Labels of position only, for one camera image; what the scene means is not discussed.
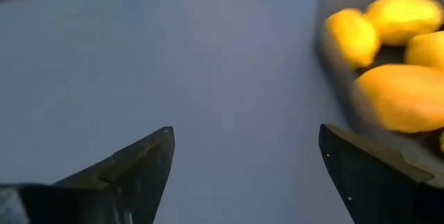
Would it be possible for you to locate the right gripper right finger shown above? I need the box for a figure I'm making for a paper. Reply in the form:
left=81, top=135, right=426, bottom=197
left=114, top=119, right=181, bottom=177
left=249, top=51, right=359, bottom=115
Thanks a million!
left=318, top=123, right=444, bottom=224

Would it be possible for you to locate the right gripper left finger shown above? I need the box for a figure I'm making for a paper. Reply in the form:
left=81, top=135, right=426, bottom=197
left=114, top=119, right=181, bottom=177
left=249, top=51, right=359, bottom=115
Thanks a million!
left=0, top=126, right=176, bottom=224

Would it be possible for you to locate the large orange-yellow lemon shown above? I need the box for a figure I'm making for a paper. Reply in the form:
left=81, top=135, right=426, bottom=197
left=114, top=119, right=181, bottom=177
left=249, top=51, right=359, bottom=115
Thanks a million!
left=351, top=63, right=444, bottom=135

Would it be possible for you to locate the yellow lemon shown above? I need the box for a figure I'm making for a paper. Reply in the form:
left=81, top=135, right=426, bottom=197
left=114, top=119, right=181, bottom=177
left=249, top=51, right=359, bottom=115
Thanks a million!
left=404, top=31, right=444, bottom=69
left=364, top=0, right=444, bottom=47
left=323, top=8, right=382, bottom=70

